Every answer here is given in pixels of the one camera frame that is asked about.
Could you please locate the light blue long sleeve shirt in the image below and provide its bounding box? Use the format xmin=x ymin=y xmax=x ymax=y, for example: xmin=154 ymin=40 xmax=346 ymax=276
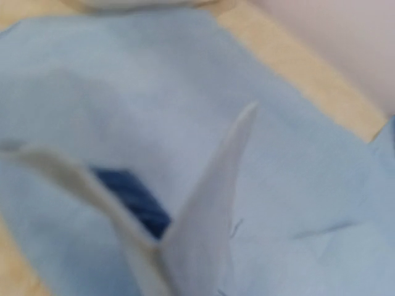
xmin=1 ymin=8 xmax=394 ymax=295

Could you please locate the white plastic laundry basket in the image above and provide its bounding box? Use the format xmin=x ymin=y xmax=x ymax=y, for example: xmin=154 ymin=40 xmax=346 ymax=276
xmin=59 ymin=0 xmax=221 ymax=15

